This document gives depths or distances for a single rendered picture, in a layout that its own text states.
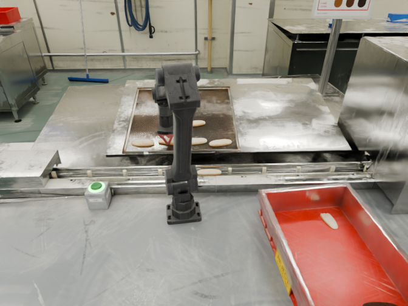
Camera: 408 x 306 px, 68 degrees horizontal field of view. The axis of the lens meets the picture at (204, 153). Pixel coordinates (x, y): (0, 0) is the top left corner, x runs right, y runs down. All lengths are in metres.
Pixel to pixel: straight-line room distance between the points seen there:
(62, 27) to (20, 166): 3.92
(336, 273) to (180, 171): 0.54
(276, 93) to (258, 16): 2.91
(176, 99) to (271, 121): 0.82
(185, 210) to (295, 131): 0.67
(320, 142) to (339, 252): 0.54
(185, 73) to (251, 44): 3.83
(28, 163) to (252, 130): 0.93
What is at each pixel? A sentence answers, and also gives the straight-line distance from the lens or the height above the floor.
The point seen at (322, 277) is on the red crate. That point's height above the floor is 0.82.
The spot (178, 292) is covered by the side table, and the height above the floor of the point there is 0.82.
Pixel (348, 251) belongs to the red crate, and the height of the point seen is 0.82.
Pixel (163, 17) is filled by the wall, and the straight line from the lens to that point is 4.76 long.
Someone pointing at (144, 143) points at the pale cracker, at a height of 0.91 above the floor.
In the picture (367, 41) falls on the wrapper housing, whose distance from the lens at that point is 1.43.
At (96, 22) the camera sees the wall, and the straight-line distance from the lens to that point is 4.94.
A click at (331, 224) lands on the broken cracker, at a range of 1.13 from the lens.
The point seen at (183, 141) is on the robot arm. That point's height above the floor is 1.17.
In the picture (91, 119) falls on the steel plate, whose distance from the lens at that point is 1.78.
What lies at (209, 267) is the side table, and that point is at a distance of 0.96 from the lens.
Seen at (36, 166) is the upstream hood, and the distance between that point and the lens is 1.31.
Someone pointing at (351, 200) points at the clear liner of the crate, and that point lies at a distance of 1.14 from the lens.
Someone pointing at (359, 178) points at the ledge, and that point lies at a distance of 1.32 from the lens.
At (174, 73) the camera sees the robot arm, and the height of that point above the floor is 1.35.
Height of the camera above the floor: 1.60
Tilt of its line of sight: 34 degrees down
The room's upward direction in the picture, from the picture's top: straight up
